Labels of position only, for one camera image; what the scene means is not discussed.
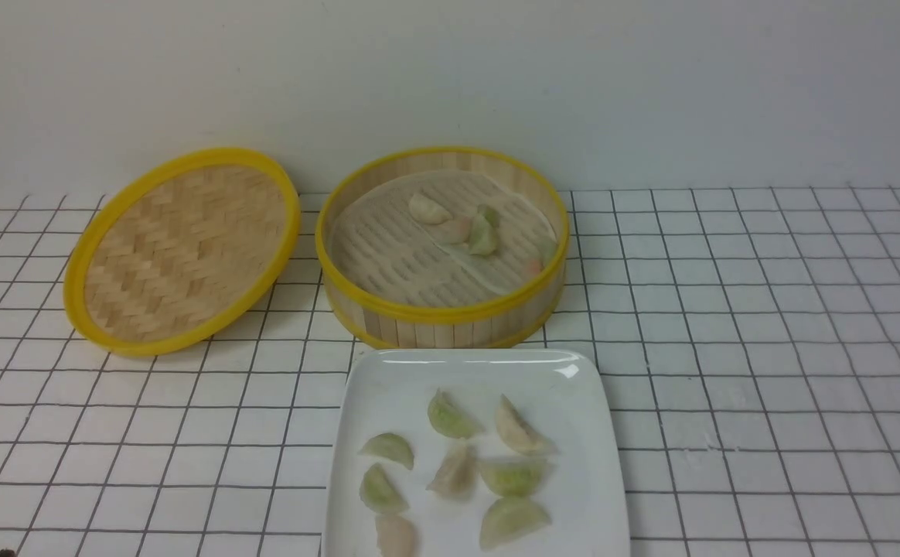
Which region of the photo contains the white dumpling steamer front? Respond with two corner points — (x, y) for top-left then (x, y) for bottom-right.
(495, 395), (555, 456)

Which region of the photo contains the white dumpling steamer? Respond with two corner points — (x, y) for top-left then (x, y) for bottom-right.
(408, 193), (453, 226)
(495, 395), (555, 456)

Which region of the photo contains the small green dumpling steamer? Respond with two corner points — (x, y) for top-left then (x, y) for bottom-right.
(359, 463), (410, 515)
(476, 204), (499, 227)

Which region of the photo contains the green dumpling plate top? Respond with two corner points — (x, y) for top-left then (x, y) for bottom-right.
(428, 389), (484, 439)

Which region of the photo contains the green dumpling plate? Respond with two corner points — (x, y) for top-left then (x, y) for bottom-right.
(479, 497), (552, 552)
(428, 389), (484, 439)
(359, 432), (414, 471)

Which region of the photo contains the white square plate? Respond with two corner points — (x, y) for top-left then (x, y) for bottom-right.
(322, 349), (630, 556)

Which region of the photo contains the green dumpling plate left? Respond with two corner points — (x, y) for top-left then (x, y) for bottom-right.
(359, 432), (414, 471)

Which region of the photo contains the pink dumpling plate centre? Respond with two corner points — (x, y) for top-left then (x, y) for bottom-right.
(426, 442), (477, 501)

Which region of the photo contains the pink dumpling plate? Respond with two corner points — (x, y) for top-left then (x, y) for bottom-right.
(375, 514), (418, 557)
(426, 442), (477, 501)

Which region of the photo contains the green dumpling plate lower right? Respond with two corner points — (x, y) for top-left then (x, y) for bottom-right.
(479, 497), (552, 552)

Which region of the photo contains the pink dumpling plate bottom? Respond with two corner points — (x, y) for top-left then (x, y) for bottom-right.
(375, 514), (418, 557)

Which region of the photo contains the bamboo steamer basket yellow rim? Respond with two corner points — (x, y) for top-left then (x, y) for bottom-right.
(315, 147), (571, 348)

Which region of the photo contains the pink dumpling in steamer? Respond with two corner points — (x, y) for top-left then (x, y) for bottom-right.
(429, 217), (472, 244)

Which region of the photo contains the white dumpling steamer top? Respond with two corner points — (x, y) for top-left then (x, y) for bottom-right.
(408, 193), (453, 226)

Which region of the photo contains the small green dumpling steamer top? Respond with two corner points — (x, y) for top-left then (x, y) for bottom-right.
(476, 204), (499, 227)

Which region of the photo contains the bamboo steamer lid yellow rim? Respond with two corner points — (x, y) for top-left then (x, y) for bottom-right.
(63, 148), (302, 357)

